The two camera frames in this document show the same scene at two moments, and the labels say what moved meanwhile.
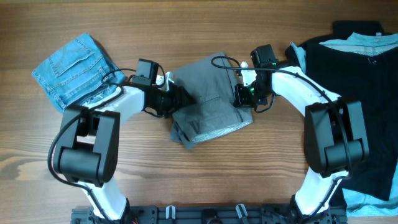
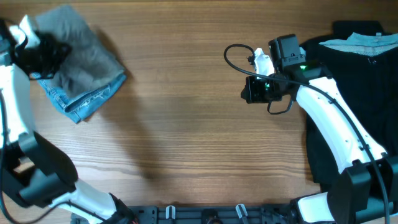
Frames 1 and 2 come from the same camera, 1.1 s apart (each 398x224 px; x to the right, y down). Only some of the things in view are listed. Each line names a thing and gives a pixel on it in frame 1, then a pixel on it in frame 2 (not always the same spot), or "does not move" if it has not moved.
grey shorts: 211,83 to 89,66
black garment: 374,79 does not move
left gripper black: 178,101 to 59,51
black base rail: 212,214 does not move
